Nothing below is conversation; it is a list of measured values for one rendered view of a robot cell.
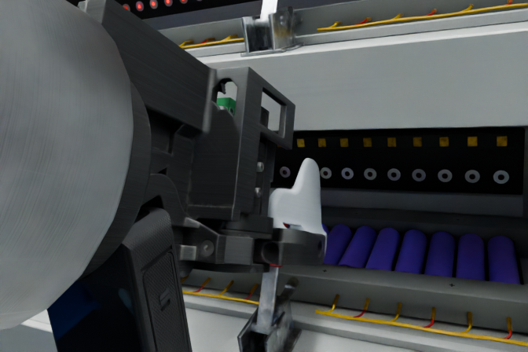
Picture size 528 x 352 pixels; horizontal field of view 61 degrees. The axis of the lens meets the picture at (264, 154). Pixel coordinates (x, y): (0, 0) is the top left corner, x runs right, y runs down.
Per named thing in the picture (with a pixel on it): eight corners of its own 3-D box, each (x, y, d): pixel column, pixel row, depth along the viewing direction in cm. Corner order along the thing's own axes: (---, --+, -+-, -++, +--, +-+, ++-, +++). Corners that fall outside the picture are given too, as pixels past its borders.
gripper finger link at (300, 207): (361, 172, 30) (295, 141, 22) (356, 262, 29) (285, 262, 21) (318, 172, 31) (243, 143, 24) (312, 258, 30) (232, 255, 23)
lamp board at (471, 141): (522, 196, 34) (525, 130, 33) (43, 177, 58) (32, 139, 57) (522, 192, 35) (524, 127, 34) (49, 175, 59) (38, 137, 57)
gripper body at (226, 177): (306, 108, 23) (154, -23, 12) (293, 283, 21) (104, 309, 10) (183, 114, 26) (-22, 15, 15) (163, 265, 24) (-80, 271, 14)
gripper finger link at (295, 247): (350, 236, 24) (263, 224, 17) (348, 265, 24) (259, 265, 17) (276, 230, 27) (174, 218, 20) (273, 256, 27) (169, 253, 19)
